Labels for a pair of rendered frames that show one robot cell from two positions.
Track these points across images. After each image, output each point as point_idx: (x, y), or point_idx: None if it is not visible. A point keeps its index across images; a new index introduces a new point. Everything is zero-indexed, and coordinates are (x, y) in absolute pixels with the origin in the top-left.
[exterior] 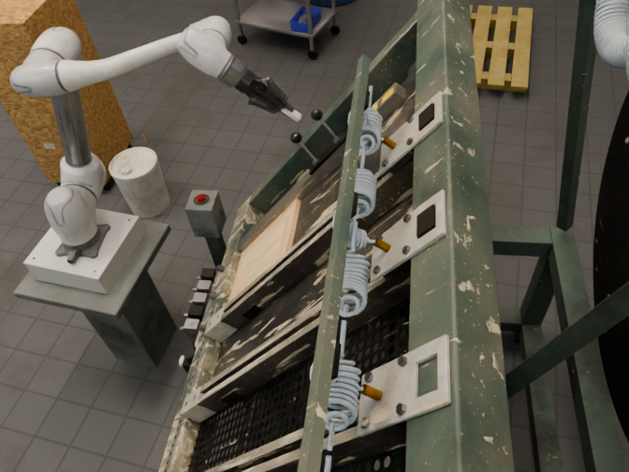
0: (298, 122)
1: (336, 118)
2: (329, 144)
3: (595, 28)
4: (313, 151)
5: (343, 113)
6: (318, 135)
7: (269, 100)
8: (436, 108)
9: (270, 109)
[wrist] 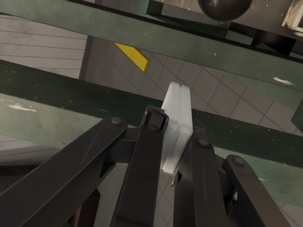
0: (187, 87)
1: (137, 117)
2: (216, 122)
3: None
4: (263, 142)
5: (115, 110)
6: (214, 138)
7: (187, 216)
8: None
9: (241, 188)
